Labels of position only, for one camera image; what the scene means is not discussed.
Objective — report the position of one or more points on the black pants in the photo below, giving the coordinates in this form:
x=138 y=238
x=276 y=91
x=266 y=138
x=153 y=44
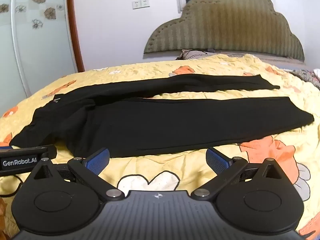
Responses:
x=175 y=125

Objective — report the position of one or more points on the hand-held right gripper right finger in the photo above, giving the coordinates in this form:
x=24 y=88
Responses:
x=217 y=161

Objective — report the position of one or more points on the white wall socket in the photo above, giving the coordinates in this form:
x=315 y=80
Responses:
x=145 y=3
x=136 y=4

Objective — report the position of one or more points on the white flower print wardrobe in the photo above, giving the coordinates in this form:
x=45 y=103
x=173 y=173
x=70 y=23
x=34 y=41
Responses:
x=37 y=55

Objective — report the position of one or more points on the yellow printed blanket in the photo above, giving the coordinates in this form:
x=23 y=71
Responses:
x=175 y=166

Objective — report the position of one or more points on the grey patterned pillow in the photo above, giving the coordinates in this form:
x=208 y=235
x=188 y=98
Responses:
x=193 y=54

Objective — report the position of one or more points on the grey patterned cloth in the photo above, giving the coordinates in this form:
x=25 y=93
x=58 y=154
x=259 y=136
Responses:
x=303 y=77

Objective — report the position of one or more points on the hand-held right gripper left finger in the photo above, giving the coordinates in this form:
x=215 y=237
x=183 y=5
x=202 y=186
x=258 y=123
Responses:
x=97 y=161

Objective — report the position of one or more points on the brown wooden door frame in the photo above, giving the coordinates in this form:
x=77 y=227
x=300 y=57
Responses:
x=75 y=30

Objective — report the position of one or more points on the olive padded headboard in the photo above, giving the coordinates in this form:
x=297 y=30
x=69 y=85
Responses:
x=225 y=25

